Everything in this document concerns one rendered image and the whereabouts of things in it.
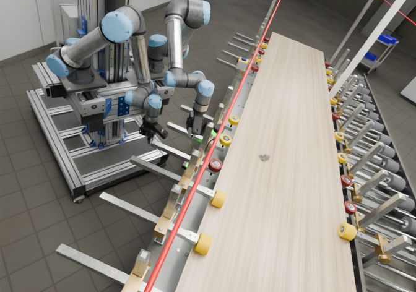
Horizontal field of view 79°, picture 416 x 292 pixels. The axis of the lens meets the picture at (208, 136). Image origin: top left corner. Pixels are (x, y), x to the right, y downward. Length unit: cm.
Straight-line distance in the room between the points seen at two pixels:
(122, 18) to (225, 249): 109
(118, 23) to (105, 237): 154
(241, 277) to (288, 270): 24
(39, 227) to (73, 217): 22
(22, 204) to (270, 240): 183
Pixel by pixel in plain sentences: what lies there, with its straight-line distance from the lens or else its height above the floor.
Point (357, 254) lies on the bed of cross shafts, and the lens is 174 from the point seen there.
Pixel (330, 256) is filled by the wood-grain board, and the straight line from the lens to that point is 153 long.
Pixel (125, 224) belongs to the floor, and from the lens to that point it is 221.
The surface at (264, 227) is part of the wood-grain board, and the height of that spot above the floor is 90.
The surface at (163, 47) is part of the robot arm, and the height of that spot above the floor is 122.
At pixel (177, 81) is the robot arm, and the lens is 128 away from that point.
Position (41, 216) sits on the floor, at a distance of 232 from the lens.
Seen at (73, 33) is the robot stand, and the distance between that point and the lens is 202.
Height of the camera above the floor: 199
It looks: 41 degrees down
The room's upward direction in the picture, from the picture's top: 21 degrees clockwise
